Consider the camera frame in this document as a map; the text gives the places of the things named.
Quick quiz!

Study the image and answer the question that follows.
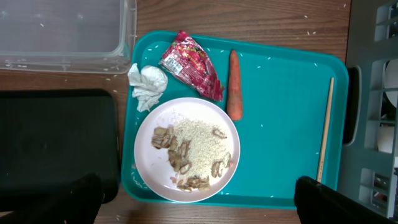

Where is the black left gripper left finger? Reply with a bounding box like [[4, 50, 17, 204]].
[[1, 174, 104, 224]]

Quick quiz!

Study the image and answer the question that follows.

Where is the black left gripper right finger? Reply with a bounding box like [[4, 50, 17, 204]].
[[294, 176, 394, 224]]

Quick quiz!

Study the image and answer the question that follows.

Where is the wooden chopstick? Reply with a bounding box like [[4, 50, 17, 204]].
[[317, 77, 334, 183]]

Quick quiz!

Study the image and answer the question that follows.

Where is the white plate with food scraps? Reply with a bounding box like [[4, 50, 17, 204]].
[[134, 98, 241, 203]]

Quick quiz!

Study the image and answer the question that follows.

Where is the orange carrot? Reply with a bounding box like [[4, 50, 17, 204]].
[[226, 50, 243, 121]]

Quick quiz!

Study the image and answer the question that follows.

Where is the white tissue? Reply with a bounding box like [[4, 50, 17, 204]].
[[127, 63, 168, 112]]

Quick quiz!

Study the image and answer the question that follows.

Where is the white bowl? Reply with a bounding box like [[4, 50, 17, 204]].
[[384, 59, 397, 107]]

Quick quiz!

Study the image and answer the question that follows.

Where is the red snack wrapper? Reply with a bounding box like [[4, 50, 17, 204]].
[[159, 30, 224, 101]]

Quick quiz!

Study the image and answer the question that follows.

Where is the grey plastic dish rack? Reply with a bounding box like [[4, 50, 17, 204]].
[[338, 0, 397, 221]]

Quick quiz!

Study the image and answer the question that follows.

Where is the black plastic tray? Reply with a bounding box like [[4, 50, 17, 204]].
[[1, 89, 120, 212]]

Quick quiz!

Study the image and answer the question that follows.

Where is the teal plastic tray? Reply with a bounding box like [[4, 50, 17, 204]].
[[121, 35, 349, 209]]

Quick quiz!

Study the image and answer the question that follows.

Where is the clear plastic bin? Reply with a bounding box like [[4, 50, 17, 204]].
[[0, 0, 137, 74]]

